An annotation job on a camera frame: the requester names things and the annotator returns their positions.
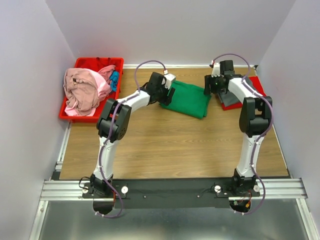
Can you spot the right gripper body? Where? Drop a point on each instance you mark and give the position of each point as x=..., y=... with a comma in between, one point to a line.
x=215, y=86

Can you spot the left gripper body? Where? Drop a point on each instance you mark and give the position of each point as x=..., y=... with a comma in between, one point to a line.
x=162, y=94

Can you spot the green t shirt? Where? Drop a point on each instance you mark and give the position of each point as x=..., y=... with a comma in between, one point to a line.
x=189, y=99

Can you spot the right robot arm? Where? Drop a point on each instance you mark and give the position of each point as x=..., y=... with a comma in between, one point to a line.
x=255, y=120

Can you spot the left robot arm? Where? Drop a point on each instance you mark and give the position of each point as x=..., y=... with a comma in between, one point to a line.
x=113, y=123

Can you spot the folded grey t shirt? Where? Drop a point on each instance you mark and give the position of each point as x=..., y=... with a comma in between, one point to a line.
x=229, y=98

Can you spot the folded red t shirt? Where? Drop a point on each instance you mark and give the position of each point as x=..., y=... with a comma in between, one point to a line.
x=257, y=86

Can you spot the blue shirt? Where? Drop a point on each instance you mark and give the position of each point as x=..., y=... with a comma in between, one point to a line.
x=113, y=80

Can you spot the light pink shirt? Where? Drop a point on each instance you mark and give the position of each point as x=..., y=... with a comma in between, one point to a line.
x=103, y=91

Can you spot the red plastic bin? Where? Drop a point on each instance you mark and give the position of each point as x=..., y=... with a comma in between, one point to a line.
x=105, y=67

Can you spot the dusty pink shirt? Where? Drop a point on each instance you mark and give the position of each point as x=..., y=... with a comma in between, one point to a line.
x=81, y=90

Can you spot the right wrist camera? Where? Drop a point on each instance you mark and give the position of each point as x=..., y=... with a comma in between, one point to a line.
x=215, y=69

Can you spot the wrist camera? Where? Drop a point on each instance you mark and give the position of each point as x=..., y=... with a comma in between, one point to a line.
x=215, y=69
x=167, y=80

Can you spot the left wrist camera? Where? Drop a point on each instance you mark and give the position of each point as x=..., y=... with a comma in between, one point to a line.
x=167, y=80

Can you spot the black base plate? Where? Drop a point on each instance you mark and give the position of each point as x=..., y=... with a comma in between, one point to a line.
x=171, y=193

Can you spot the aluminium table frame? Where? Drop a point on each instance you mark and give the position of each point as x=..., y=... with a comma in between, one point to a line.
x=162, y=143

